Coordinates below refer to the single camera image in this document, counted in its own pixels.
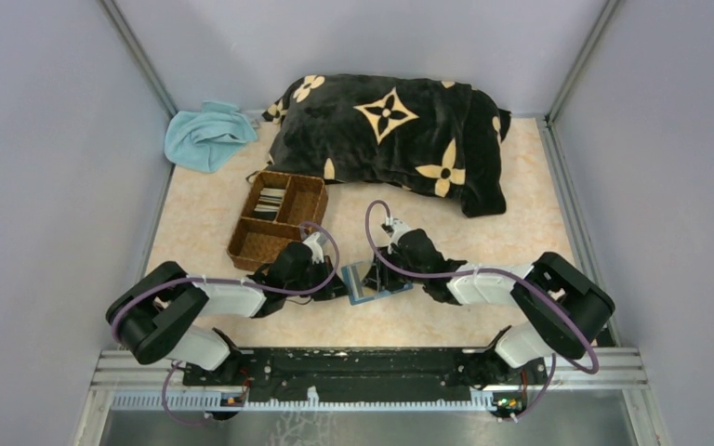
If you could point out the woven brown divided basket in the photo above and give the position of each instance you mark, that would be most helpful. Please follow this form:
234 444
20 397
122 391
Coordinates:
259 237

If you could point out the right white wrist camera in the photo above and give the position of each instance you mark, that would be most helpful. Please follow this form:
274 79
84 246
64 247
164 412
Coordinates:
395 228

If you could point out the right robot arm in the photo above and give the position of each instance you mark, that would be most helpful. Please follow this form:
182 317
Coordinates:
564 309

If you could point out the gold striped credit card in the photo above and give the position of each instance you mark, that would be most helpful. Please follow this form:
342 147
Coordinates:
352 276

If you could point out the black pillow with tan flowers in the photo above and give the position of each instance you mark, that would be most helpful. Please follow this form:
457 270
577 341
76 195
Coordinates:
435 138

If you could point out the aluminium front rail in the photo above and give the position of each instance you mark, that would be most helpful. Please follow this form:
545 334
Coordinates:
160 385

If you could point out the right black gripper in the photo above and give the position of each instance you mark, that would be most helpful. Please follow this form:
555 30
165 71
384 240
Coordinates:
379 278

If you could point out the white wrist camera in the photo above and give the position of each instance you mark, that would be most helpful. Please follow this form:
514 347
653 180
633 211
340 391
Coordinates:
395 228
316 242

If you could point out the teal leather card holder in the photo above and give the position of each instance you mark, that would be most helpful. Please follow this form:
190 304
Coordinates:
368 281

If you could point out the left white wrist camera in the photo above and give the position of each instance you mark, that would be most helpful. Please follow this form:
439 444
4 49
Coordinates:
316 242

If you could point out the light blue cloth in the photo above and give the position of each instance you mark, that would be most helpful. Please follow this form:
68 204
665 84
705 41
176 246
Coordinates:
205 140

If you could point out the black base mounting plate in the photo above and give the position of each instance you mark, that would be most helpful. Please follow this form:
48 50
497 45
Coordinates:
365 374

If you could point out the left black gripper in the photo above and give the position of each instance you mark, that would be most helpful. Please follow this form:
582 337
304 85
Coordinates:
333 287

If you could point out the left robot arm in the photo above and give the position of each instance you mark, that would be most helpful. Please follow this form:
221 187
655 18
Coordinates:
155 319

